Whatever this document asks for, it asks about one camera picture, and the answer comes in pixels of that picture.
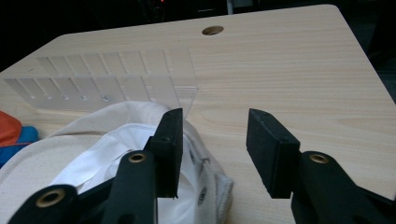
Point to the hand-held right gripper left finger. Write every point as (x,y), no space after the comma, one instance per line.
(168,149)

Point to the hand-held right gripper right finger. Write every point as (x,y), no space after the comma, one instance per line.
(271,155)

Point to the white cloth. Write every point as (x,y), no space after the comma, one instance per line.
(93,155)

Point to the clear acrylic rack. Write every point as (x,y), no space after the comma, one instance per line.
(102,84)

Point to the blue and orange cap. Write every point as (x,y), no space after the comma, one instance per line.
(15,137)

